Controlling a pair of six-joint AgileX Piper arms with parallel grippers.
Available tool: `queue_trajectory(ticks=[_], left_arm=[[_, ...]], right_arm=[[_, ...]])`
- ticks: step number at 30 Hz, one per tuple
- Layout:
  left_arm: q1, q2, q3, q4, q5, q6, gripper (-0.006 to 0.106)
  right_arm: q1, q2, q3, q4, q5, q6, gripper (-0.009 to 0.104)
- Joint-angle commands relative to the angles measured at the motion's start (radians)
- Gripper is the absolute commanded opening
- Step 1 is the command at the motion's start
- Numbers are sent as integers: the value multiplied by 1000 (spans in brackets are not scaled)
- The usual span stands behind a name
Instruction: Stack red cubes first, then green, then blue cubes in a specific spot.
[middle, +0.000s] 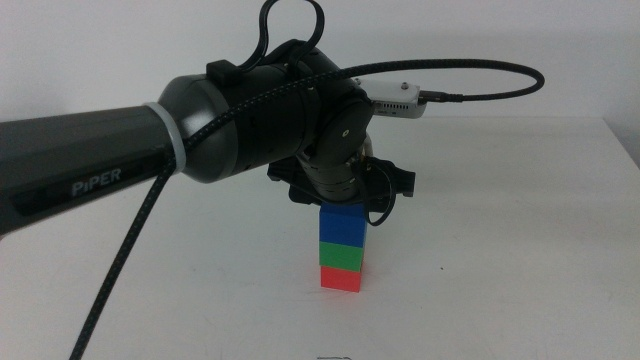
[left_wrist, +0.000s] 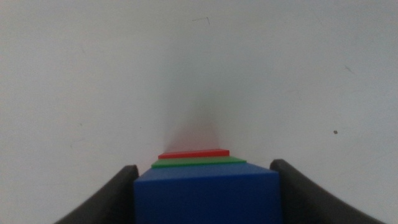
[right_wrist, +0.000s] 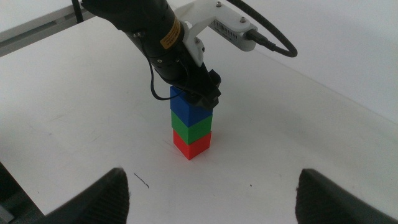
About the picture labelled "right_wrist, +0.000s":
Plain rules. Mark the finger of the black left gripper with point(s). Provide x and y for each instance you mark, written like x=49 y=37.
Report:
x=206 y=100

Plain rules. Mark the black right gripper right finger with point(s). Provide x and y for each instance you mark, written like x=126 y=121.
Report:
x=326 y=205

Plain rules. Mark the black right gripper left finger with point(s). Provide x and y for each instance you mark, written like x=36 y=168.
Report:
x=99 y=205

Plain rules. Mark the blue cube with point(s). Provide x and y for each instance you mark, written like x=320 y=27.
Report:
x=186 y=113

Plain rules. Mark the green cube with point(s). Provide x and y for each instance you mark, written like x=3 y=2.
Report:
x=192 y=132

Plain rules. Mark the red cube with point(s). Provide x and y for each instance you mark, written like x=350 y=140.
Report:
x=192 y=147

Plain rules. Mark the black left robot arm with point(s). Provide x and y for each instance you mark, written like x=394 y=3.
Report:
x=136 y=15

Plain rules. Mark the white wrist camera with mount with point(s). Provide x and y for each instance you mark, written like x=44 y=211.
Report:
x=224 y=15

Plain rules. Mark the grey metal frame rail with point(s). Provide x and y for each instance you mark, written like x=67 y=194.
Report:
x=31 y=34

